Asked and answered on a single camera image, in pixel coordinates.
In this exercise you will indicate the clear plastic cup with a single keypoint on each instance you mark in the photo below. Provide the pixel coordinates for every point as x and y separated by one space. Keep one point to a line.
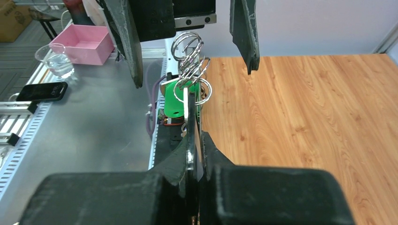
54 57

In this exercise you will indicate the pink box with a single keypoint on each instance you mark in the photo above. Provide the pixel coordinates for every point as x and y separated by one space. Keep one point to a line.
85 44

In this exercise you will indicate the black smartphone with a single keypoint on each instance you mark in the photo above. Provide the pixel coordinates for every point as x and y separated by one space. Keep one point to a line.
43 92

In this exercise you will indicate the cardboard box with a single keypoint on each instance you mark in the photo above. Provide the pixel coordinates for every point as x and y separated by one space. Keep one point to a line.
13 20

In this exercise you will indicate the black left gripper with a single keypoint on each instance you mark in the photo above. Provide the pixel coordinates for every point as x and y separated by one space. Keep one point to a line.
148 20

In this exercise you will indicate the green key tag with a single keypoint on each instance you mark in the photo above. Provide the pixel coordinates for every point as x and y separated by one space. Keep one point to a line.
172 90

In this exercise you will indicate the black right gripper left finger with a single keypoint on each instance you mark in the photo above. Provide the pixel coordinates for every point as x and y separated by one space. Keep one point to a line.
111 198

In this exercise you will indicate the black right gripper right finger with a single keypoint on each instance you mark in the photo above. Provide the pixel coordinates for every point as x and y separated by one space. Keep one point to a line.
263 195

